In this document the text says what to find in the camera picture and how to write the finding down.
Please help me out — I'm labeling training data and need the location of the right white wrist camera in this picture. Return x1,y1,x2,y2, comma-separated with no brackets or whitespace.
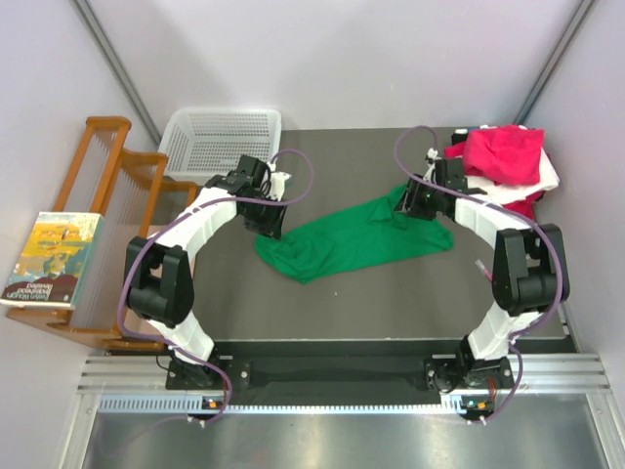
424,148,439,181

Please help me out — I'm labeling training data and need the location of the grey slotted cable duct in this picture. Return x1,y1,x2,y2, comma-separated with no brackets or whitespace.
98,395,467,415

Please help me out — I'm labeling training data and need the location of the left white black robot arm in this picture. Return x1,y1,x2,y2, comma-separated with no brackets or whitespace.
122,155,291,389

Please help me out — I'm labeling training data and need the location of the wooden rack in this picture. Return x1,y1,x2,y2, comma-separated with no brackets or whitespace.
1,116,198,352

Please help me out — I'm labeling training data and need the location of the pink red folded shirt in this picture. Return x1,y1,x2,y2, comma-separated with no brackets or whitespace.
462,125,545,186

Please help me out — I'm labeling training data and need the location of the green t shirt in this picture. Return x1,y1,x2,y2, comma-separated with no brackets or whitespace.
254,185,454,284

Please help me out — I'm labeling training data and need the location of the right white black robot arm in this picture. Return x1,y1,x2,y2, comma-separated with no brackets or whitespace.
396,154,570,387

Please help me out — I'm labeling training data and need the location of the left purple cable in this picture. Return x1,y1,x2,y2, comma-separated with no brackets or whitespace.
116,149,314,425

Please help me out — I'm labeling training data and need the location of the purple cable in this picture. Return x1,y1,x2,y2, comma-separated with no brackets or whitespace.
394,125,567,425
116,149,314,425

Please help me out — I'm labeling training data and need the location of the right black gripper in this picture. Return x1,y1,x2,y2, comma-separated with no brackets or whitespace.
395,175,444,222

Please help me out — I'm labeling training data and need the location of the white plastic basket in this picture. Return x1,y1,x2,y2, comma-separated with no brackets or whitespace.
158,107,282,186

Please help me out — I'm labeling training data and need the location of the red bottom shirt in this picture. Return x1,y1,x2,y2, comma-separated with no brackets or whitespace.
443,142,544,219

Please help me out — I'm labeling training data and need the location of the paperback book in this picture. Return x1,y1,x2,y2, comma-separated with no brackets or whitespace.
1,212,104,310

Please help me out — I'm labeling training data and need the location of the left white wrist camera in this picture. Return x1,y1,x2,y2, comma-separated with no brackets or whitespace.
268,164,292,201

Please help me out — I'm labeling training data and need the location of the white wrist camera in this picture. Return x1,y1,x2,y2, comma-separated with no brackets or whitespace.
424,148,439,181
268,164,292,201

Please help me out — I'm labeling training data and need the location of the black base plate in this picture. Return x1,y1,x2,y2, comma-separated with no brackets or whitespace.
164,336,580,406

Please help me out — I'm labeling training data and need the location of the white folded shirt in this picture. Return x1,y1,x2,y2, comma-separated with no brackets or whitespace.
465,146,560,205

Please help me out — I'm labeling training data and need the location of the red marker pen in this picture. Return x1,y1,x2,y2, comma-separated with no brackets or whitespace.
476,259,493,282

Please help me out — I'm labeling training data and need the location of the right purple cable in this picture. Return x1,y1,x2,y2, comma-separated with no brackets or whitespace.
394,125,567,425

